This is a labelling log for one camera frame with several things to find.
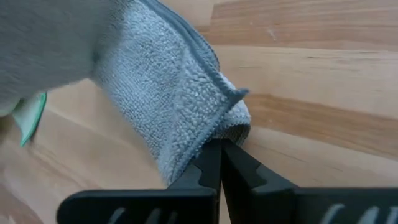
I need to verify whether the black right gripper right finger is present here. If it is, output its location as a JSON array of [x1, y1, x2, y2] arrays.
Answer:
[[221, 138, 398, 224]]

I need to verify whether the green microfiber towel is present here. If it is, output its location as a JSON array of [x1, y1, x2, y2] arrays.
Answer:
[[11, 92, 48, 147]]

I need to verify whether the grey microfiber towel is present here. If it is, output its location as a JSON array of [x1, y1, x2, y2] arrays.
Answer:
[[0, 0, 252, 187]]

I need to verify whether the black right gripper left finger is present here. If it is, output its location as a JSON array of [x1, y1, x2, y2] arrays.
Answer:
[[56, 138, 223, 224]]

